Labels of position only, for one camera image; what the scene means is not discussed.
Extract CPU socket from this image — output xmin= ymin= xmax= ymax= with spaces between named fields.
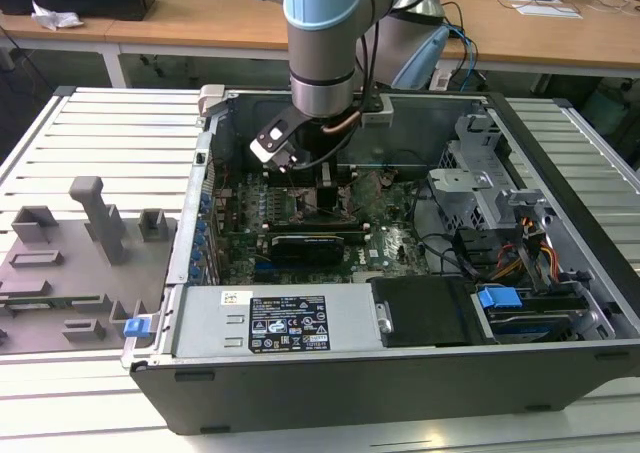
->
xmin=292 ymin=187 xmax=351 ymax=224

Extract green motherboard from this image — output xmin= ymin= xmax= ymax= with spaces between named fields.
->
xmin=212 ymin=165 xmax=436 ymax=287

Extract green RAM stick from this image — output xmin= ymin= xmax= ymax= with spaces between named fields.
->
xmin=268 ymin=225 xmax=372 ymax=247

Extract graphics card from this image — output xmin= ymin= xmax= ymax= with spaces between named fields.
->
xmin=269 ymin=232 xmax=346 ymax=267

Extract grey case latch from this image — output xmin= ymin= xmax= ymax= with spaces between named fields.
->
xmin=197 ymin=84 xmax=227 ymax=119

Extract white power strip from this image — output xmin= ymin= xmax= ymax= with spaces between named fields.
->
xmin=430 ymin=66 xmax=454 ymax=92

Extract metal drive cage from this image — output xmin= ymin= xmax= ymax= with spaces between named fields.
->
xmin=428 ymin=114 xmax=551 ymax=232

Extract wooden desk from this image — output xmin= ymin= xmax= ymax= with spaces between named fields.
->
xmin=0 ymin=10 xmax=126 ymax=89
xmin=102 ymin=0 xmax=640 ymax=92

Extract black plastic shroud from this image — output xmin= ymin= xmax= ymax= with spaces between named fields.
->
xmin=370 ymin=276 xmax=484 ymax=349

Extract silver power supply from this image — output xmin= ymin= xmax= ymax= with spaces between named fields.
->
xmin=172 ymin=282 xmax=384 ymax=360

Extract hard disk in blue carrier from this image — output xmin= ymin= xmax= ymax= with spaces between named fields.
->
xmin=476 ymin=285 xmax=576 ymax=345

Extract PC case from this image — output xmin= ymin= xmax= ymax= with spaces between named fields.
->
xmin=122 ymin=85 xmax=640 ymax=437

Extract blue case latch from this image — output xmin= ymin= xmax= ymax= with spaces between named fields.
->
xmin=123 ymin=316 xmax=150 ymax=339

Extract white notebook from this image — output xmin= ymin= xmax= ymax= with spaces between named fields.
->
xmin=516 ymin=2 xmax=584 ymax=20

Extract grey parts rack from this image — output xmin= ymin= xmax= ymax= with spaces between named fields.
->
xmin=0 ymin=175 xmax=180 ymax=357

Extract green chair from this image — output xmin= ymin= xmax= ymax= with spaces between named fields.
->
xmin=582 ymin=90 xmax=632 ymax=137

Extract crumpled white paper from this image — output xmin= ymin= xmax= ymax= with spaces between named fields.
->
xmin=30 ymin=0 xmax=85 ymax=30

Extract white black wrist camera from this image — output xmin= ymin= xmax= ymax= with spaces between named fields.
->
xmin=249 ymin=106 xmax=304 ymax=175

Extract black grey camera bracket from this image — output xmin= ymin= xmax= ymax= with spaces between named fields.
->
xmin=359 ymin=92 xmax=395 ymax=127

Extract blue cable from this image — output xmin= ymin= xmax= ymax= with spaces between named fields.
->
xmin=457 ymin=25 xmax=484 ymax=93

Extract yellow red power wires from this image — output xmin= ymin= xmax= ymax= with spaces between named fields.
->
xmin=492 ymin=215 xmax=559 ymax=284

